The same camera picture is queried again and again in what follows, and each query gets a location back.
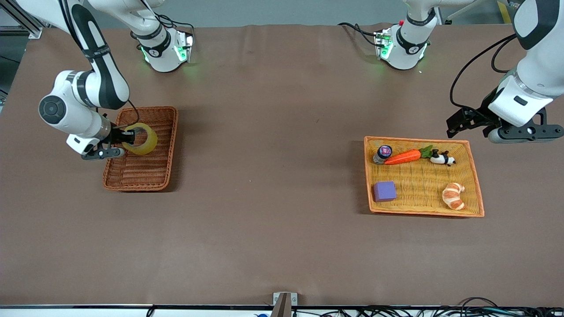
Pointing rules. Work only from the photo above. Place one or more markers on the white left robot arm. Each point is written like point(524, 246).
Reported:
point(520, 101)

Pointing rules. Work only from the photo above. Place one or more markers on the clear yellowish tape roll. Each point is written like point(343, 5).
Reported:
point(150, 143)

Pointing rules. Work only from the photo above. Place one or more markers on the white table edge strip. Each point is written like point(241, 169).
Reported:
point(88, 311)

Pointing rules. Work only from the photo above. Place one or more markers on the brown table cover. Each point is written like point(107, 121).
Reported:
point(282, 229)

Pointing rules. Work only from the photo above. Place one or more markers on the aluminium frame profile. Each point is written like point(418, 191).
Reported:
point(26, 28)

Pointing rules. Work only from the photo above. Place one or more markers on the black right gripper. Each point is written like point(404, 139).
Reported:
point(116, 134)

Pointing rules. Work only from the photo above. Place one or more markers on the brown wicker basket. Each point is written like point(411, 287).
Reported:
point(145, 171)

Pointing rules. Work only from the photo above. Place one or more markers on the small jar dark lid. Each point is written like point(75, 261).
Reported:
point(384, 152)

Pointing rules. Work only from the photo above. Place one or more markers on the purple cube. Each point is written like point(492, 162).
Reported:
point(384, 191)

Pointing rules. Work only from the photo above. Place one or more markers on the orange woven tray basket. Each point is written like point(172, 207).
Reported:
point(418, 198)

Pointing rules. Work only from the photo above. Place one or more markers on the black white panda figure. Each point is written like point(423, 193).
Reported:
point(440, 158)

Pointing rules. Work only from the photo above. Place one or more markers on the toy croissant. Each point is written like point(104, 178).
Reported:
point(453, 196)

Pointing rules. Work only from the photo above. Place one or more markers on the dark camera post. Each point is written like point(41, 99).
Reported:
point(282, 308)

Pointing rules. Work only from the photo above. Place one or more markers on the orange toy carrot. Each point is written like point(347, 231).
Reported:
point(403, 157)

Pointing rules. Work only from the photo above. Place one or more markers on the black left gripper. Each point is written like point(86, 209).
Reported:
point(481, 115)

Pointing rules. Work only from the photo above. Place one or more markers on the grey metal bracket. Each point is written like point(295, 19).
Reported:
point(276, 297)

